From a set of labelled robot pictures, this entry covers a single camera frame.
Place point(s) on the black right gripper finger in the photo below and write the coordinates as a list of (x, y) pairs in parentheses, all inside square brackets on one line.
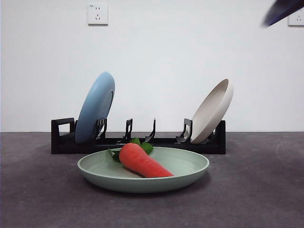
[(282, 9)]

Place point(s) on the orange toy carrot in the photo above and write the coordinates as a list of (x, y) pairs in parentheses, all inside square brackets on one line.
[(142, 164)]

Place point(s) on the green plate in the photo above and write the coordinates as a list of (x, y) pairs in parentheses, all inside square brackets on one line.
[(107, 180)]

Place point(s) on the beige plate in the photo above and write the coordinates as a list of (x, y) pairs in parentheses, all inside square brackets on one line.
[(209, 114)]

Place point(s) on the blue plate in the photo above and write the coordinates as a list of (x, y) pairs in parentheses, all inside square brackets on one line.
[(93, 107)]

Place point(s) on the black plate rack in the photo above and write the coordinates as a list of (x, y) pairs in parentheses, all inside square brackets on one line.
[(64, 147)]

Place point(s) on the white wall socket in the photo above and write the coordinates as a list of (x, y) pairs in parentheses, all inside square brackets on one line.
[(298, 21), (97, 14)]

